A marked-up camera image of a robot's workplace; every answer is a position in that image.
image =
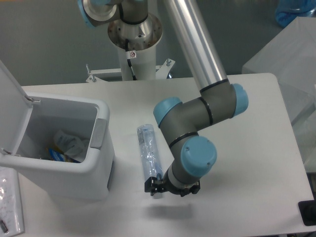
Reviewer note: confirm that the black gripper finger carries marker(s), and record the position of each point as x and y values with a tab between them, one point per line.
154	185
193	189

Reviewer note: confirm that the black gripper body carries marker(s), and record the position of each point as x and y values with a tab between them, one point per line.
169	187

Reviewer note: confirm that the crushed clear plastic bottle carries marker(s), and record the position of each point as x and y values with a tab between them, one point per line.
149	153

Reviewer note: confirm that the clear plastic wrapper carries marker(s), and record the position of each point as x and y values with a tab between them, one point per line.
72	146

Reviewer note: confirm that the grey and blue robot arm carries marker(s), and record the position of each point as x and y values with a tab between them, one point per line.
180	121

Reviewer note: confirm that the white trash can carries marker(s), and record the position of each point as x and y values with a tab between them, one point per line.
81	117

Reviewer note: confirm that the white trash can lid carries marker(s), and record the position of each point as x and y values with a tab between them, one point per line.
15	112

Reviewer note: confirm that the blue yellow snack wrapper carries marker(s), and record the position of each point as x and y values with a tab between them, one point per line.
57	156

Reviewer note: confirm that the black device at edge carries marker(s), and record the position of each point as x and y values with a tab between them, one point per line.
308	212

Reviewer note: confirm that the white clipboard with paper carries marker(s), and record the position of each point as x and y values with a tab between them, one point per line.
11	212

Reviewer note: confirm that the translucent plastic box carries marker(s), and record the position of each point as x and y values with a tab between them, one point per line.
291	57

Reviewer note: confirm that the blue water jug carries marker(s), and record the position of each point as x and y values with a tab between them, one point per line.
287	10

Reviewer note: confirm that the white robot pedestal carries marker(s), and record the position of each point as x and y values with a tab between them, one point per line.
136	46

